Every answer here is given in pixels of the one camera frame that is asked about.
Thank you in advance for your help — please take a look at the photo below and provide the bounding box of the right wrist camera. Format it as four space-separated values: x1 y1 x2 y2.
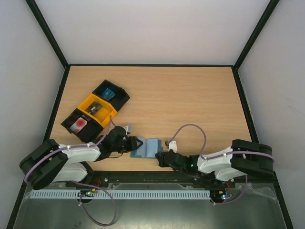
165 140 177 153

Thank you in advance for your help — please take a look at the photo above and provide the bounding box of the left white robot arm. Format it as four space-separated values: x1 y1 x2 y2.
19 126 143 190

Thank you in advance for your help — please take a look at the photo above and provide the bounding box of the light blue slotted cable duct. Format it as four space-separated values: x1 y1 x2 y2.
29 189 211 200

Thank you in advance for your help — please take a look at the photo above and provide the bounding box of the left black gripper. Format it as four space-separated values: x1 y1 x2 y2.
112 136 143 154

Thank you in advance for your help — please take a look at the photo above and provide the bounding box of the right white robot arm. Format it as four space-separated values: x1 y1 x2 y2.
155 139 275 187

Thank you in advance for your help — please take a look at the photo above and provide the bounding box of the red white card stack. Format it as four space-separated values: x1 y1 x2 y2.
70 117 88 134

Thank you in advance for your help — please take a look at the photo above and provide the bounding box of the black card stack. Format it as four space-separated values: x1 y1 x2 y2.
85 102 102 115

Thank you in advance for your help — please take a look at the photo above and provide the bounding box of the black bin with red cards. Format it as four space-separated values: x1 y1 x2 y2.
61 109 104 143

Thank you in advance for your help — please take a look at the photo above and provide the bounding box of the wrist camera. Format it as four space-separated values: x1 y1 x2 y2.
124 125 132 135
165 140 177 153

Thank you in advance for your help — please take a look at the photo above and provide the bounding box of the black bin with blue cards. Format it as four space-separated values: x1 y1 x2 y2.
92 80 130 112

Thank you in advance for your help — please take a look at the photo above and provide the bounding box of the yellow bin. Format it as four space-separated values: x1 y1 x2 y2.
77 94 118 128

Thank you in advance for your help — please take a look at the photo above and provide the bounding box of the teal card holder wallet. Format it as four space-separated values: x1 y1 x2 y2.
130 137 163 158

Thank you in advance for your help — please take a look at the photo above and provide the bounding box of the black aluminium frame rail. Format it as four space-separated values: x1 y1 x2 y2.
66 169 277 189

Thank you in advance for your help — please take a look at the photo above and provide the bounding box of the blue card stack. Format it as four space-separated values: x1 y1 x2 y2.
101 88 116 101

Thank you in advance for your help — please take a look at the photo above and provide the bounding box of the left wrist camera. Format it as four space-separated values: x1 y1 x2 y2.
124 125 132 135

